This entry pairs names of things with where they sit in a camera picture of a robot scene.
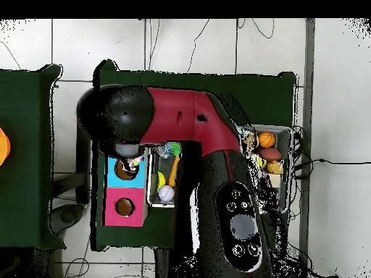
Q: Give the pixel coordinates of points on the colourful dotted cloth bag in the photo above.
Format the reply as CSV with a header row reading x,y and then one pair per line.
x,y
133,162

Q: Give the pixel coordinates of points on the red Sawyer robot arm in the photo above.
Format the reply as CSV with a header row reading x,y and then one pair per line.
x,y
179,115

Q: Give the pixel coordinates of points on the wooden box with three holes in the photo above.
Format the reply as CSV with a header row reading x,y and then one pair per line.
x,y
136,214

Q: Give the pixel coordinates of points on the orange toy carrot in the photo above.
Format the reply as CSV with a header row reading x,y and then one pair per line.
x,y
174,170

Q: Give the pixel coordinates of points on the clear crushed bottle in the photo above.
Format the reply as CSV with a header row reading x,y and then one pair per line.
x,y
164,150

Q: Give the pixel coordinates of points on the yellow foam banana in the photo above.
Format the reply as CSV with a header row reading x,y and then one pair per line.
x,y
161,181

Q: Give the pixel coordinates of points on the white baseball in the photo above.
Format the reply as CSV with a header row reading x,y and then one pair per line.
x,y
166,193

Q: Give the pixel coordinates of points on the peach foam ball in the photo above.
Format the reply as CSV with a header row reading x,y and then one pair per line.
x,y
252,141

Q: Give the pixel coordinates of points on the yellow foam block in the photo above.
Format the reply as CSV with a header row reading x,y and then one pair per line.
x,y
262,162

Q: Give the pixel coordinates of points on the small orange basketball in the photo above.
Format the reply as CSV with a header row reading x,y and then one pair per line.
x,y
267,140

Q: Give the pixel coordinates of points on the small brown football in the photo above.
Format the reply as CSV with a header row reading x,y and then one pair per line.
x,y
270,155

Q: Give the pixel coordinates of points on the dark green table cloth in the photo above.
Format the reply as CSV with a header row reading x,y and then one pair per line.
x,y
261,98
23,144

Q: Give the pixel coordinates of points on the plain wooden cube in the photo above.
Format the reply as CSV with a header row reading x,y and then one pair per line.
x,y
275,180

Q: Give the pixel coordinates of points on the black upright panel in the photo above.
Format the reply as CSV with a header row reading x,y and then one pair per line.
x,y
84,185

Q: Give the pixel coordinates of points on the grey round stand base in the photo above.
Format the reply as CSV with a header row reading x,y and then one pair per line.
x,y
68,215

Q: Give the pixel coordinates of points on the orange object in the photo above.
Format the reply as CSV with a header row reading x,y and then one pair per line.
x,y
4,147

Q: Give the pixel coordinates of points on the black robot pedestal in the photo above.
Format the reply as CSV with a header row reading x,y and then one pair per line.
x,y
162,266

